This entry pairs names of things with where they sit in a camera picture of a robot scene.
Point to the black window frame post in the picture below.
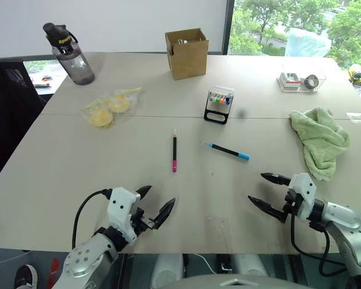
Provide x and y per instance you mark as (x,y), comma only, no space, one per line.
(228,27)

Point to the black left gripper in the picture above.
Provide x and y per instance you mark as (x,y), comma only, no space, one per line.
(141,221)

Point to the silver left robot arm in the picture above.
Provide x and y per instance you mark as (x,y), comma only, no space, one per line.
(84,260)

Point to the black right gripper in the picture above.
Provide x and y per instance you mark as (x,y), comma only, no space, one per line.
(291,200)

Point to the yellow round cake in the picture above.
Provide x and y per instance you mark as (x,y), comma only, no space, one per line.
(119,103)
(101,118)

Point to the brown cardboard box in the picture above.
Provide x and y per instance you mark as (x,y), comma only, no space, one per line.
(188,58)

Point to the light blue plastic bag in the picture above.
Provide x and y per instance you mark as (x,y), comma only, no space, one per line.
(307,42)

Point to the white and red small box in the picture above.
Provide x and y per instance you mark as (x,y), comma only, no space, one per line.
(289,79)

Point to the black pen with pink cap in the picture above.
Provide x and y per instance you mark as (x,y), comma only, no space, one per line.
(174,150)

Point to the clear plastic scrap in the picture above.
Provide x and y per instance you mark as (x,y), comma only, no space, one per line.
(359,116)

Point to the green towel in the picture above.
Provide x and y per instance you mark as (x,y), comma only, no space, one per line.
(320,141)

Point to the marker holder with markers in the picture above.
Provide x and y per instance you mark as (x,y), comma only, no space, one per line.
(216,113)

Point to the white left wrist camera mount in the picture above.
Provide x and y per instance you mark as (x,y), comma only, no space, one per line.
(120,204)

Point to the grey robot torso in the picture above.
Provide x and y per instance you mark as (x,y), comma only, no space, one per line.
(234,283)

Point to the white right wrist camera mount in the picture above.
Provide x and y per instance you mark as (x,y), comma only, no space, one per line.
(304,189)

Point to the black and white sneaker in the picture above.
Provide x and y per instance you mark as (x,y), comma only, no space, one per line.
(25,276)

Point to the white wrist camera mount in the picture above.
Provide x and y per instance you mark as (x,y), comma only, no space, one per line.
(304,189)
(120,204)

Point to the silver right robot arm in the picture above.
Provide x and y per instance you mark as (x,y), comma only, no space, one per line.
(346,222)

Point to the black pen with blue cap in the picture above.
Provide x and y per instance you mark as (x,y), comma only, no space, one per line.
(227,150)

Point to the grey water bottle black lid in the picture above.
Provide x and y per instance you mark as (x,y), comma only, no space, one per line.
(73,61)

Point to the clear plastic tray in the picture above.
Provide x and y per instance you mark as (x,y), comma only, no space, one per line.
(301,82)

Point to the grey tape roll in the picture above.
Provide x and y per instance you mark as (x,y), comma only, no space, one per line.
(312,82)

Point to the clear plastic snack bag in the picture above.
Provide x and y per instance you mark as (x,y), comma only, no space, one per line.
(111,108)

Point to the yellow and black object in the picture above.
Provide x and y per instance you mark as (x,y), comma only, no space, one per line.
(356,73)

